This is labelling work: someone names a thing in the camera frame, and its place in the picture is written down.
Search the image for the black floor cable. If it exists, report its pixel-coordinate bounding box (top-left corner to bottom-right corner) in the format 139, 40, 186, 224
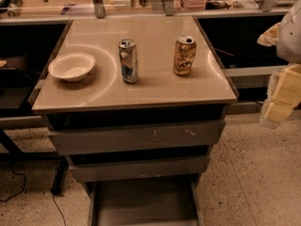
0, 160, 68, 226

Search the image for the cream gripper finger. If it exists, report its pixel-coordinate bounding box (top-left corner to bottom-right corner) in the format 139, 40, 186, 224
257, 23, 280, 47
260, 64, 301, 129

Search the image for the open bottom grey drawer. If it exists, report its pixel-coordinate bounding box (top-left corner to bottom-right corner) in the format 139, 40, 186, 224
87, 175, 204, 226

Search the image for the top grey drawer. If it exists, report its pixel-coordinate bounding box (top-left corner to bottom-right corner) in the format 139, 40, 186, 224
48, 120, 225, 155

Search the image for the black table leg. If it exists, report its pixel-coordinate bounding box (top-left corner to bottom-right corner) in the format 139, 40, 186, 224
51, 157, 69, 195

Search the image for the gold crumpled soda can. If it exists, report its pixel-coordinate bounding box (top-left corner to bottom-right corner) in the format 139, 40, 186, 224
173, 35, 197, 76

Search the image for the white bowl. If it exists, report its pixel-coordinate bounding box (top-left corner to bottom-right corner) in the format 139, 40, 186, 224
48, 52, 96, 82

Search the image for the grey drawer cabinet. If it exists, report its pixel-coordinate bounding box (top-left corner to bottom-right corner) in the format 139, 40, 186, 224
33, 17, 237, 226

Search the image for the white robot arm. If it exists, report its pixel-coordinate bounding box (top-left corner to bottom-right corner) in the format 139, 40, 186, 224
257, 0, 301, 129

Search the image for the grey metal post left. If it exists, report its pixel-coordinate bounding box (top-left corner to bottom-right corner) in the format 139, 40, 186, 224
92, 0, 105, 19

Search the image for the middle grey drawer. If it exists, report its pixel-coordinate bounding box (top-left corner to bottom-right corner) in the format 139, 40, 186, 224
70, 155, 210, 182

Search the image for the silver blue redbull can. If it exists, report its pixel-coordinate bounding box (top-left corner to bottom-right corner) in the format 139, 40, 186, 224
119, 39, 138, 84

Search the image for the black tool on bench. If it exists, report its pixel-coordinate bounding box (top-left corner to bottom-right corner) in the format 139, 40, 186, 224
0, 0, 23, 17

